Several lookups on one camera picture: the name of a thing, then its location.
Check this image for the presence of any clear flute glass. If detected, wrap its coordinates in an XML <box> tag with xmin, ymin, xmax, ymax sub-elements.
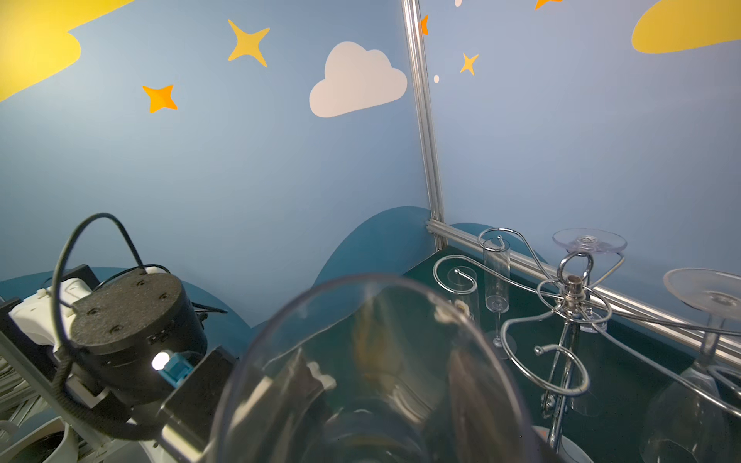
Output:
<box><xmin>639</xmin><ymin>267</ymin><xmax>741</xmax><ymax>463</ymax></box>
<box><xmin>482</xmin><ymin>235</ymin><xmax>511</xmax><ymax>360</ymax></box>
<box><xmin>447</xmin><ymin>266</ymin><xmax>482</xmax><ymax>326</ymax></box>
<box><xmin>552</xmin><ymin>228</ymin><xmax>627</xmax><ymax>338</ymax></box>
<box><xmin>208</xmin><ymin>274</ymin><xmax>556</xmax><ymax>462</ymax></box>

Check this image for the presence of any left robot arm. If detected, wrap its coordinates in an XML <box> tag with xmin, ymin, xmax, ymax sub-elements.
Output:
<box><xmin>1</xmin><ymin>225</ymin><xmax>235</xmax><ymax>462</ymax></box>

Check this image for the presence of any chrome wine glass rack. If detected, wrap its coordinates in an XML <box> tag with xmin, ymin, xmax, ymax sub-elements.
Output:
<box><xmin>448</xmin><ymin>228</ymin><xmax>740</xmax><ymax>462</ymax></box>

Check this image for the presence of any left aluminium frame post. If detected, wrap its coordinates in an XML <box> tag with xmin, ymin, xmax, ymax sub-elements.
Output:
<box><xmin>401</xmin><ymin>0</ymin><xmax>445</xmax><ymax>222</ymax></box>

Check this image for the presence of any horizontal aluminium frame bar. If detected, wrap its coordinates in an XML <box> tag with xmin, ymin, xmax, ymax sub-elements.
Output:
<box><xmin>426</xmin><ymin>219</ymin><xmax>740</xmax><ymax>368</ymax></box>

